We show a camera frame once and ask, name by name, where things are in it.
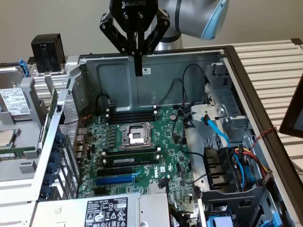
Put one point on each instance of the silver hard disk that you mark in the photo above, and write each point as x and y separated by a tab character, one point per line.
14	104

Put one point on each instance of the open metal PC case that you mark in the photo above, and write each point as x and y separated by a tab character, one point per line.
118	80

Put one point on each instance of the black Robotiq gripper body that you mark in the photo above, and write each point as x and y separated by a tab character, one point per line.
133	14

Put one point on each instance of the blue plastic disk carrier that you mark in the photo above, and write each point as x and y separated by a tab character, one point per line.
23	67

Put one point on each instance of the silver chipset heatsink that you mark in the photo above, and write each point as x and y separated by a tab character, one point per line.
158	189

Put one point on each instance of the silver power supply unit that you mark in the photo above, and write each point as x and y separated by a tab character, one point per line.
71	210

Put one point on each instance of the black box on table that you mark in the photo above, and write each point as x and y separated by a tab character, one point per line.
47	53

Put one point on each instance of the silver rear port block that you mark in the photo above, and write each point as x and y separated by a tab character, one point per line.
80	132
79	147
80	140
79	156

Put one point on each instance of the grey plastic parts rack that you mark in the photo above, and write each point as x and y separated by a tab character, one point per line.
26	170

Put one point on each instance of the blue slot latch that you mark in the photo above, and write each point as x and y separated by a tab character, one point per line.
56	157
60	137
53	168
49	178
45	191

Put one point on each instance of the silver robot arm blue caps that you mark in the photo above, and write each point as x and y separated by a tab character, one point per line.
189	19

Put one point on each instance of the installed dark RAM stick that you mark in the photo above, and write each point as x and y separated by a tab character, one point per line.
132	161

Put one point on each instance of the round coin battery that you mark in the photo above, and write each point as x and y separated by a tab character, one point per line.
173	116

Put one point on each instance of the long black expansion slot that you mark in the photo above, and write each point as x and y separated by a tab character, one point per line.
113	171

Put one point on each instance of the black intrusion switch box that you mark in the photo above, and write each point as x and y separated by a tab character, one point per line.
59	108

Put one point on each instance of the black plastic fan shroud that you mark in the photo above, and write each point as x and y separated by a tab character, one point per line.
215	168

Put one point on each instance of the silver CPU chip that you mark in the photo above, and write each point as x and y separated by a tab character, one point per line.
6	138

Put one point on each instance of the light grey plastic bracket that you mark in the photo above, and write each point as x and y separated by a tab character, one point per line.
208	111

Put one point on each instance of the green GPU with metal bracket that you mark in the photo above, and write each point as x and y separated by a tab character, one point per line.
54	101

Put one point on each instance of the grey plastic drive cage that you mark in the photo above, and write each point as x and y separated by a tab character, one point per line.
227	198

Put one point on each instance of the silver metal disk bay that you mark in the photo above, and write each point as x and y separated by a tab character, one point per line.
227	94

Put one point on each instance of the metal CPU socket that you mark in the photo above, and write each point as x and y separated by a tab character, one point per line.
136	136

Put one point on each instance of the green Dell motherboard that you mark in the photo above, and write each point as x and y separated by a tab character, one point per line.
165	146

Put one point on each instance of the blue expansion slot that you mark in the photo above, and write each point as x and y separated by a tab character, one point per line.
113	181

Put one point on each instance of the short black expansion slot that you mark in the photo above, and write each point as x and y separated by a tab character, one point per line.
100	192

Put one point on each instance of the dark monitor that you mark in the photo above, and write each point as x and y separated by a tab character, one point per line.
294	113

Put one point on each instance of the blue plastic drive carrier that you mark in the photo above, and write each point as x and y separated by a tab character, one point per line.
222	220

